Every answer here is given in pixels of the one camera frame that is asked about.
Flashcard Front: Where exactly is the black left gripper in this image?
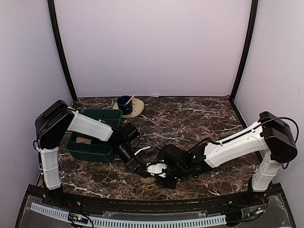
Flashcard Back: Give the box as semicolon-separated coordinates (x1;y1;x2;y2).
111;142;148;178

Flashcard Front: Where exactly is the tan brown sock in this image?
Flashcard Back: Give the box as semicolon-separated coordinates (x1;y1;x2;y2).
140;176;156;185

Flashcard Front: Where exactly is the green plastic divided tray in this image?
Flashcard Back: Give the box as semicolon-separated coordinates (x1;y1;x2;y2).
66;109;122;163

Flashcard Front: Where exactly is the striped cream red sock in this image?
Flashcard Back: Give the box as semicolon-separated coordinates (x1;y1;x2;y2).
76;137;92;144

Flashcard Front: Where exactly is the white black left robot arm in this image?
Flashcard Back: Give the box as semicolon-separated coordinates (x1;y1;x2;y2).
33;100;148;207

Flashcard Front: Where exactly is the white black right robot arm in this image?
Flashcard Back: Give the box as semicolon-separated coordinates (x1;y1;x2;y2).
157;111;299;206

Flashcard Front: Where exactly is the blue enamel mug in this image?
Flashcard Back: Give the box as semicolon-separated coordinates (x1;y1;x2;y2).
117;95;133;115

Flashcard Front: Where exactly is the cream ceramic saucer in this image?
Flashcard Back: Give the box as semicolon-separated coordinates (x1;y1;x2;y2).
113;98;145;119

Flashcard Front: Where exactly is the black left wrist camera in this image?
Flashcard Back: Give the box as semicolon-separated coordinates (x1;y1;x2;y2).
134;146;152;156

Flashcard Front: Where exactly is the white slotted cable duct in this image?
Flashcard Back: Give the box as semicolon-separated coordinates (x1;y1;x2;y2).
29;202;227;228

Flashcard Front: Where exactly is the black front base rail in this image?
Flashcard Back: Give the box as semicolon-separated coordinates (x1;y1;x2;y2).
19;184;289;215

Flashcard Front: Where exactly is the black left corner post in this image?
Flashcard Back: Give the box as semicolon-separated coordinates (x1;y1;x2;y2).
47;0;78;102

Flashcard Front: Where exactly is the black corner post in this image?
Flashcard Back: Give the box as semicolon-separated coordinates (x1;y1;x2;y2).
229;0;258;103
47;0;78;102

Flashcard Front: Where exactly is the black right corner post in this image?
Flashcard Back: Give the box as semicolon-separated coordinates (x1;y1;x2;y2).
229;0;258;103

